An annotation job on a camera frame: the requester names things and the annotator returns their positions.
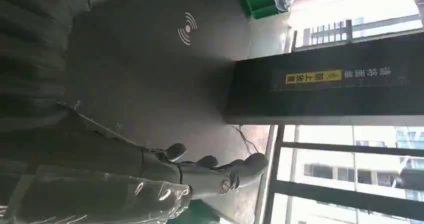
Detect black window frame bars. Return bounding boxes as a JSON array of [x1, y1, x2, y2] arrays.
[[262, 125, 424, 224]]

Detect yellow label with black print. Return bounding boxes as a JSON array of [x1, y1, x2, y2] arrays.
[[285, 69, 343, 85]]

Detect grey outdoor railing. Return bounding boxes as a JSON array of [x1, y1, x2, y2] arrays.
[[292, 13, 424, 53]]

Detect green plastic bin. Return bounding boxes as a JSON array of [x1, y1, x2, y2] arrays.
[[166, 199, 222, 224]]

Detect black upright scanner panel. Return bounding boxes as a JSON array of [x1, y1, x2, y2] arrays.
[[224, 32, 424, 127]]

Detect ribbed grey right arm sleeve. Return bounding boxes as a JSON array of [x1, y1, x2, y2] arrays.
[[0, 0, 92, 134]]

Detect thin dark cable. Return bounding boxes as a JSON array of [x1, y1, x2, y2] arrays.
[[231, 125, 263, 155]]

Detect green plastic crate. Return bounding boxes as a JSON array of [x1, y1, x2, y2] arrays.
[[238, 0, 290, 20]]

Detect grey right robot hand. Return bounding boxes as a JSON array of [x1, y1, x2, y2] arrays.
[[0, 102, 269, 201]]

